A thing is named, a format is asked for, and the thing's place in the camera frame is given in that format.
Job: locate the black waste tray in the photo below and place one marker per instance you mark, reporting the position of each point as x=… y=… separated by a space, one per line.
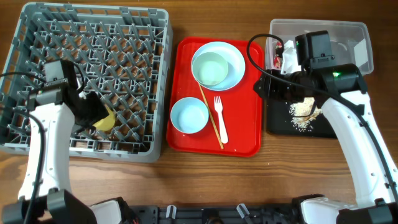
x=279 y=122

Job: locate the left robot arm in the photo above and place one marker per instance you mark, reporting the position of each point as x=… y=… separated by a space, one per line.
x=55 y=112

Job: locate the clear plastic bin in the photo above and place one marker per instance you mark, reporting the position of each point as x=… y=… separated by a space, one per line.
x=349 y=41

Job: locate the light blue bowl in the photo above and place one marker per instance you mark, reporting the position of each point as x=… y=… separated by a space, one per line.
x=189 y=115

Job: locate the grey dishwasher rack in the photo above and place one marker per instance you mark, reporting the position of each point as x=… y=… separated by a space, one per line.
x=122 y=55

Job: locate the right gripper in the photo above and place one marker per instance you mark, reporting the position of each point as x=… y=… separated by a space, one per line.
x=269 y=89

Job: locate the light blue plate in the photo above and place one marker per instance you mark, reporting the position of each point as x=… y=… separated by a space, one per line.
x=235 y=61

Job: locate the light green bowl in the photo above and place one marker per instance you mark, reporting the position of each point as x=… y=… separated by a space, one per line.
x=209 y=68

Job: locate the red snack wrapper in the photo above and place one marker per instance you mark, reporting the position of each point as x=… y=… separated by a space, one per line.
x=278 y=57

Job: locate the yellow plastic cup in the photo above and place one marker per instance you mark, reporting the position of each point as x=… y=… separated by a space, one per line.
x=106 y=123

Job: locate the rice food scraps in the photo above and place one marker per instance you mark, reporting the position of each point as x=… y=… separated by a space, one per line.
x=304 y=114

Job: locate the white plastic fork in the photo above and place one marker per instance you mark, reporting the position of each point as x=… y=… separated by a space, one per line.
x=219 y=109

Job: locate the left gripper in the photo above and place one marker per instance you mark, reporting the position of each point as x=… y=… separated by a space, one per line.
x=101 y=112

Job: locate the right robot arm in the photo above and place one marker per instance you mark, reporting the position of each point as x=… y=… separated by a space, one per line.
x=341 y=92

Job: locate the red serving tray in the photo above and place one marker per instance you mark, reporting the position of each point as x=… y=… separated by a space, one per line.
x=242 y=107

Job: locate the wooden chopstick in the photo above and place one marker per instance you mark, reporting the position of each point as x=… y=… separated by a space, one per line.
x=211 y=117

